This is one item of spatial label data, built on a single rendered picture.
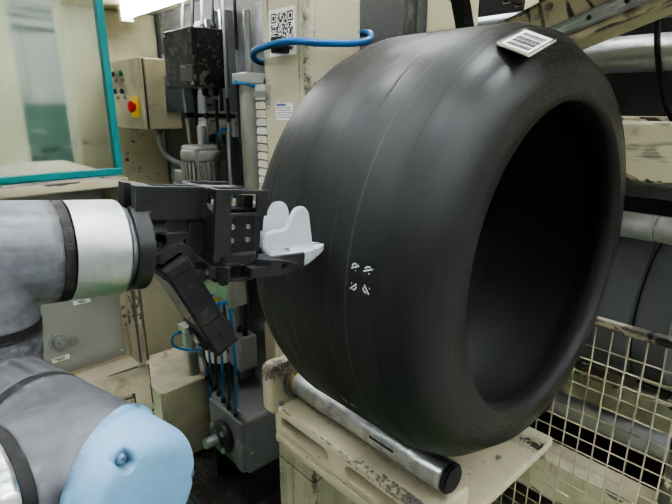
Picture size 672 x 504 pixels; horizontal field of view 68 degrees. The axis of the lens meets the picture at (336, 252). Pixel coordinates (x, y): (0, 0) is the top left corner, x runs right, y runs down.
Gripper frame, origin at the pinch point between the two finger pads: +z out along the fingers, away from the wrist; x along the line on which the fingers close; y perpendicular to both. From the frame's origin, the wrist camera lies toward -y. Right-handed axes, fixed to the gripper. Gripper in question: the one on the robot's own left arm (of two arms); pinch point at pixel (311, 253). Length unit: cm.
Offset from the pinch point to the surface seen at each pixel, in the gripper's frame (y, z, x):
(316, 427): -35.4, 18.3, 16.3
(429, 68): 20.5, 10.5, -4.6
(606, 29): 35, 59, -3
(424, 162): 10.7, 5.6, -9.2
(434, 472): -30.5, 19.0, -7.1
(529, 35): 25.4, 20.3, -10.1
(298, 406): -35.2, 19.8, 23.2
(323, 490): -62, 33, 28
